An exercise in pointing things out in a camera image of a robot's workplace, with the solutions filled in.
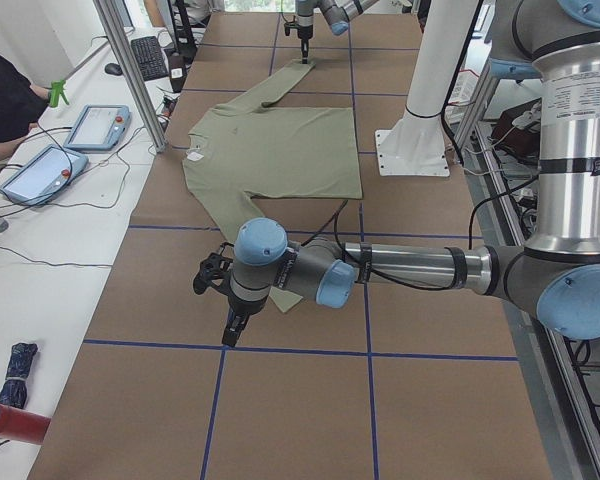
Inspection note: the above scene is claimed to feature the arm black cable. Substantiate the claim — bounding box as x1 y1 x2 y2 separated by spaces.
299 198 541 291

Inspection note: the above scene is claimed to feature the person in black shirt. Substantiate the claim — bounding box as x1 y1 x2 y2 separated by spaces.
0 55 50 162

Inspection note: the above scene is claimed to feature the aluminium frame post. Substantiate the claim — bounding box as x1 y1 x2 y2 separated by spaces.
93 0 167 153

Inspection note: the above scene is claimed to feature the red cylinder tube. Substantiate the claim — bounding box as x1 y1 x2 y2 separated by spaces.
0 403 51 445

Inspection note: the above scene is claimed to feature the olive green long-sleeve shirt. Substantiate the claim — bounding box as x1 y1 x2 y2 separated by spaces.
181 58 364 315

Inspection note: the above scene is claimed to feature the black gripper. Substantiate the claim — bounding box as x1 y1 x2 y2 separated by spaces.
297 25 313 64
222 287 269 346

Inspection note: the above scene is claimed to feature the black computer mouse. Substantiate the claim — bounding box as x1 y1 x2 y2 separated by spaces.
104 63 123 76

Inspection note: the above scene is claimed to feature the black computer keyboard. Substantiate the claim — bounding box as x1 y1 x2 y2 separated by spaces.
130 36 169 81

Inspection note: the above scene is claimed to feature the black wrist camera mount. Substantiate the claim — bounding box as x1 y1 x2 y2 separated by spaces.
284 16 301 36
192 242 233 296

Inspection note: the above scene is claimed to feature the green plastic clamp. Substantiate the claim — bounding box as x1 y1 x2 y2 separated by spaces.
49 79 70 108

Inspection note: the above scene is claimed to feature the near blue teach pendant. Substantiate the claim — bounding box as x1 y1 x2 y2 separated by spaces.
0 145 88 206

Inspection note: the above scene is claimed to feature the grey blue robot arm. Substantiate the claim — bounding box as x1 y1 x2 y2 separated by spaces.
285 0 377 64
220 1 600 346

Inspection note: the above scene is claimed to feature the folded dark blue umbrella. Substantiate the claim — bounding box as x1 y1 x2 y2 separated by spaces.
0 342 38 409

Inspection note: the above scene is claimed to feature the blue teach pendant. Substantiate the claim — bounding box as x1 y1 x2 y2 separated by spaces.
0 145 88 206
63 105 131 153

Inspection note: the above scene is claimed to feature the far blue teach pendant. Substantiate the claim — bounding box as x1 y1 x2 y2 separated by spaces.
63 105 131 153

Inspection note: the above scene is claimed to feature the white paper hang tag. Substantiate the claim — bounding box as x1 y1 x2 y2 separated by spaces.
187 151 204 162

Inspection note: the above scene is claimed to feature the brown bottle with label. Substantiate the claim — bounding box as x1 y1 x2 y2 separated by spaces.
168 52 187 93

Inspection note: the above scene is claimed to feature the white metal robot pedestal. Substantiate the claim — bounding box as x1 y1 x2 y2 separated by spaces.
375 0 482 177

